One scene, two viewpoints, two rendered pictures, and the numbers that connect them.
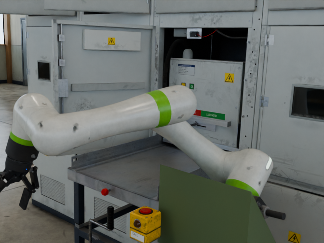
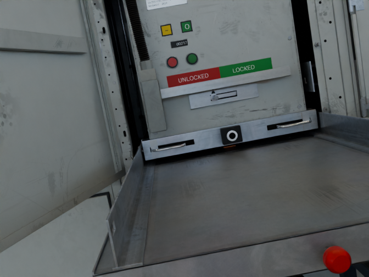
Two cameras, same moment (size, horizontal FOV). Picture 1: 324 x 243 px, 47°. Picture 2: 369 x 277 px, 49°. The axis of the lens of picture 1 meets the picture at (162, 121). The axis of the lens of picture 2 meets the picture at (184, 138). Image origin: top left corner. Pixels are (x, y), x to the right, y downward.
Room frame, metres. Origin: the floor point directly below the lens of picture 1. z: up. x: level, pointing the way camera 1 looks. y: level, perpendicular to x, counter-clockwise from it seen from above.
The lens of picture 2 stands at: (1.32, 0.68, 1.06)
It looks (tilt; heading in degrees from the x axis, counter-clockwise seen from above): 7 degrees down; 320
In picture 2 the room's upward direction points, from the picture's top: 10 degrees counter-clockwise
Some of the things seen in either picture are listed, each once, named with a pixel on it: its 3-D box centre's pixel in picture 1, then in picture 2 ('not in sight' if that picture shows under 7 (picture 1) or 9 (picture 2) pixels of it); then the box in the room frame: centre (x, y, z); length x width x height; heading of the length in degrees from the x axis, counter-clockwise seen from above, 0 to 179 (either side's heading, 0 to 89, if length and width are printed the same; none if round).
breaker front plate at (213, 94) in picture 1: (201, 102); (216, 51); (2.17, -0.22, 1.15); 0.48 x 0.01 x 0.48; 51
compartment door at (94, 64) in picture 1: (106, 87); (21, 46); (2.21, 0.33, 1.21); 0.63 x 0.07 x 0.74; 122
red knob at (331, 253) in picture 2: (106, 191); (334, 256); (1.59, 0.24, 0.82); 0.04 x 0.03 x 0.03; 141
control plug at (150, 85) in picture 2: not in sight; (153, 100); (2.25, -0.02, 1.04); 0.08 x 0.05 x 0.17; 141
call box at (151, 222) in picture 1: (145, 224); not in sight; (1.22, 0.05, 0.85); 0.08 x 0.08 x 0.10; 51
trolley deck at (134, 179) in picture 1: (157, 171); (264, 187); (1.87, 0.01, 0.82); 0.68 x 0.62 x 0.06; 141
